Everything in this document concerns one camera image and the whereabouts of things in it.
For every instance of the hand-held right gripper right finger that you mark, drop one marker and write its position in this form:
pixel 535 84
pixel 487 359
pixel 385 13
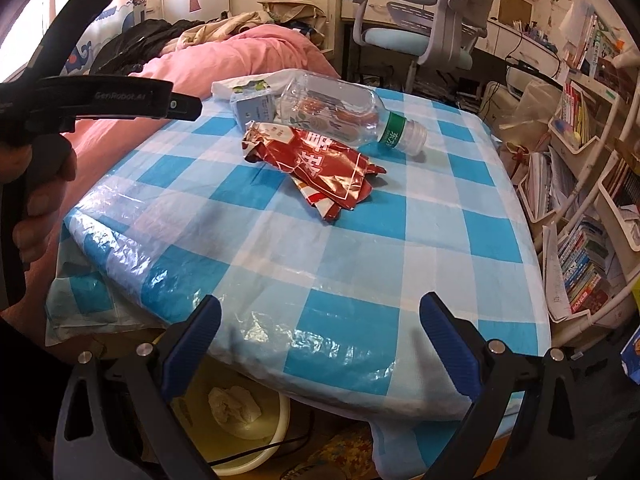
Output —
pixel 447 345

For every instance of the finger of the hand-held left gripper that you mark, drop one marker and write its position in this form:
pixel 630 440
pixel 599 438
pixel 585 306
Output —
pixel 80 15

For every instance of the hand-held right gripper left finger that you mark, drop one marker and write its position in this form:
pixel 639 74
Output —
pixel 192 345

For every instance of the white tissue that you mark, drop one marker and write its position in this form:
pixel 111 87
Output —
pixel 232 410

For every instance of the yellow plastic basin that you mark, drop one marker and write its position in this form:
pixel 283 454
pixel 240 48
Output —
pixel 272 425

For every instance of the white plastic bag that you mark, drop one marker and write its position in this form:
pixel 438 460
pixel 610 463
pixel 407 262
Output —
pixel 235 86

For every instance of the small grey-blue carton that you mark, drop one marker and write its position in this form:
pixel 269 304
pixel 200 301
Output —
pixel 252 110

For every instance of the red snack wrapper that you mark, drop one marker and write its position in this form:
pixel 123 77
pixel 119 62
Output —
pixel 320 160

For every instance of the clear plastic bottle green label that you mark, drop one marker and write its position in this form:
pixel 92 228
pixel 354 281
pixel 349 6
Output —
pixel 340 105

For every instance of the person's left hand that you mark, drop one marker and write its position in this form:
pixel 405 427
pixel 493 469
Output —
pixel 42 210

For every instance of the whale printed curtain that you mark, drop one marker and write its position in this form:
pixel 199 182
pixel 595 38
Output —
pixel 107 25

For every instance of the black clothing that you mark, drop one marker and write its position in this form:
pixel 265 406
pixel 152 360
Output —
pixel 135 42

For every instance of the cardboard box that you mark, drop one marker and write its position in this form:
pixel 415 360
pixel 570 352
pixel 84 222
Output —
pixel 120 345

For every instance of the pink blanket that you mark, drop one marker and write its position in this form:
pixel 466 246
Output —
pixel 210 65

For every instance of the blue white checked tablecloth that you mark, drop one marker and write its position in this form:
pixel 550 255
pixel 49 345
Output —
pixel 300 270

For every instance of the beige clothing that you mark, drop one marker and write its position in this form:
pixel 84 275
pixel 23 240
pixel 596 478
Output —
pixel 225 27

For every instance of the colourful patterned mat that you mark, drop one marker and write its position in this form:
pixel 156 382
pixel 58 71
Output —
pixel 345 452

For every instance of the pile of books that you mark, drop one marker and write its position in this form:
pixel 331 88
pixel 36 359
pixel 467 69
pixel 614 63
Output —
pixel 582 265

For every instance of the blue printed box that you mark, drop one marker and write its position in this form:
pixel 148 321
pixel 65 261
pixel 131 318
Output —
pixel 631 355

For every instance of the white curved bookshelf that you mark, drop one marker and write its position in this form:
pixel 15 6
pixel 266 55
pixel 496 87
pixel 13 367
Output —
pixel 595 180

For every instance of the white printer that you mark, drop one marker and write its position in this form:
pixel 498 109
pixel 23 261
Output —
pixel 525 77

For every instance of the grey office chair blue seat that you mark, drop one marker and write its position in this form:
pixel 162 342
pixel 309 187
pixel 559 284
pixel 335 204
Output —
pixel 425 40

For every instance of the brown cork board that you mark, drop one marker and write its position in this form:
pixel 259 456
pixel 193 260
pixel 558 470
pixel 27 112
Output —
pixel 515 7

